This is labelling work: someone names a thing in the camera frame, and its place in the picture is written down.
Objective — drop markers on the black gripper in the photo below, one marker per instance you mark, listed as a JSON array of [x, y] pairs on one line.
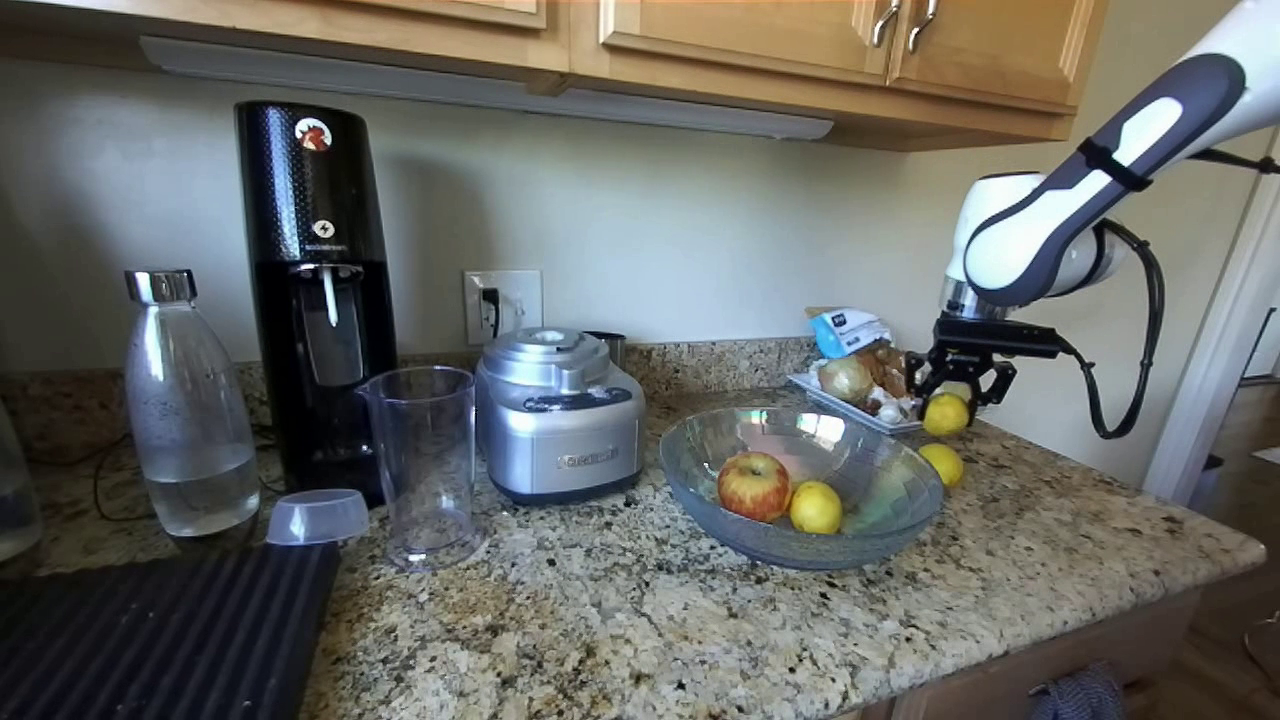
[[960, 340]]

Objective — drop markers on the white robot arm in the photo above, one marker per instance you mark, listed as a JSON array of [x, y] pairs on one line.
[[1064, 224]]

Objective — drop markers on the red yellow apple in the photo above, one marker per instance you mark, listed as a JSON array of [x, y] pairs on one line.
[[752, 485]]

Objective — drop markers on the clear glass bowl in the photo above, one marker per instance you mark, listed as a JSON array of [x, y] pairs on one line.
[[695, 467]]

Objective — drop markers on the brown mushroom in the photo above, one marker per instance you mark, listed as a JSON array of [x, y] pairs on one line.
[[889, 367]]

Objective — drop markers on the white rectangular plate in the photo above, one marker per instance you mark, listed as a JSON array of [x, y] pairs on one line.
[[855, 410]]

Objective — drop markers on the yellow onion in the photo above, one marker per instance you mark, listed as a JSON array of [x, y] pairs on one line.
[[847, 380]]

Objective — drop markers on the blue white food bag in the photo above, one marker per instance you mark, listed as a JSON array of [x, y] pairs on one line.
[[847, 331]]

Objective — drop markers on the grey hanging towel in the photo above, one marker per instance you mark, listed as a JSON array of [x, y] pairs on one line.
[[1079, 698]]

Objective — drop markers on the silver kitchen appliance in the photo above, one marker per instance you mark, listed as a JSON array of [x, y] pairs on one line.
[[560, 427]]

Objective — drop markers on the black power plug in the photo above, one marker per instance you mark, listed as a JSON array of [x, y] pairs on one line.
[[489, 314]]

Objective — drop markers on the clear plastic measuring cup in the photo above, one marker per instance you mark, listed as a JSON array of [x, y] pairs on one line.
[[420, 467]]

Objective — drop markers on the black soda maker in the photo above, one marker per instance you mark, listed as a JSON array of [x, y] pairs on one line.
[[315, 265]]

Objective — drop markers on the translucent plastic lid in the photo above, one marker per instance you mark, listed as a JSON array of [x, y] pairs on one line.
[[317, 516]]

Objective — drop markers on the clear bottle with steel cap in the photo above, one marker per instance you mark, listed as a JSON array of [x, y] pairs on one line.
[[185, 414]]

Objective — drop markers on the black ribbed drying mat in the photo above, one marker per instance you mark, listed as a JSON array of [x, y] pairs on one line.
[[144, 640]]

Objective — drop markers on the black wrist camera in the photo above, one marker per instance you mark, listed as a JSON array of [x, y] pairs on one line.
[[1030, 340]]

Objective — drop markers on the white door frame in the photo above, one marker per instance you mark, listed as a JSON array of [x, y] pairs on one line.
[[1199, 414]]

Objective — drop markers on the wooden wall cabinet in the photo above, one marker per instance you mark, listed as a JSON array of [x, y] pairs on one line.
[[746, 34]]

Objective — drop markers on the white wall outlet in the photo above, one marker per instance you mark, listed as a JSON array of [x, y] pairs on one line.
[[521, 304]]

